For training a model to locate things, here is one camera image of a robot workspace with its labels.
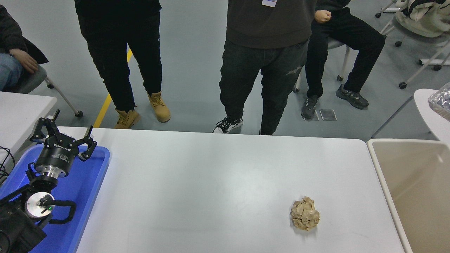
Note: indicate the white side table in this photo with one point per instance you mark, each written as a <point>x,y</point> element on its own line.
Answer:
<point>21,112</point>

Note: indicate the white wheeled chair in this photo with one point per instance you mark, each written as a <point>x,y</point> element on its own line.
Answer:
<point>427,41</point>

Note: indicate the grey-seat wheeled chair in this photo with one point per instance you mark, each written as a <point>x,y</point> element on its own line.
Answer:
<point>335,44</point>

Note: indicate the person in grey sneakers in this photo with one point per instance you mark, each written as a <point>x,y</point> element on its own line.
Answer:
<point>351,38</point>

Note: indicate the cream coat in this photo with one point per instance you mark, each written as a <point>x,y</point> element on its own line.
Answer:
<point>425,21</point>

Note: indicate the crumpled tan paper ball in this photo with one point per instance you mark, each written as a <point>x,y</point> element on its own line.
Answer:
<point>305,213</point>

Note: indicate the white round table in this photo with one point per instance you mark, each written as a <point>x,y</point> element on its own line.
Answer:
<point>436,130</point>

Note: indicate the grey wheeled chair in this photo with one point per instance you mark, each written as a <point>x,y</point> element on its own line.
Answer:
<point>33,77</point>

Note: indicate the person's hand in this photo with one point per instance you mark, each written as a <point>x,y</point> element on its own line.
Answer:
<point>25,60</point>

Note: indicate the seated person in black jacket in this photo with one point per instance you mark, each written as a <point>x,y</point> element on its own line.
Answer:
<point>14,31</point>

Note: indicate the metal floor plate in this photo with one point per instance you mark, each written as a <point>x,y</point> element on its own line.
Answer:
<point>315,116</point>
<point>328,115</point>

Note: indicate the person in black-white sneakers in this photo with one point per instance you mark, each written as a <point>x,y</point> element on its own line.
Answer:
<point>267,28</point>

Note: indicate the blue plastic tray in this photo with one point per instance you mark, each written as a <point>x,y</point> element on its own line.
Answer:
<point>88,189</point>

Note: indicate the large pale bin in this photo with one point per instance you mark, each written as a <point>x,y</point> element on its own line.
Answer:
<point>415,193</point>

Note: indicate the silver foil tray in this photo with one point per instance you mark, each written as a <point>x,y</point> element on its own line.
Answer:
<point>442,102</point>

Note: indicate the person's right hand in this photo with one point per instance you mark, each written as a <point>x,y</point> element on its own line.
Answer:
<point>323,17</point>

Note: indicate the person in tan boots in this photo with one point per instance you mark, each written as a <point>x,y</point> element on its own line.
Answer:
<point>116,42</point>

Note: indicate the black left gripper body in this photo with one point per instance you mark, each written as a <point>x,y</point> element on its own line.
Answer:
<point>56,154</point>

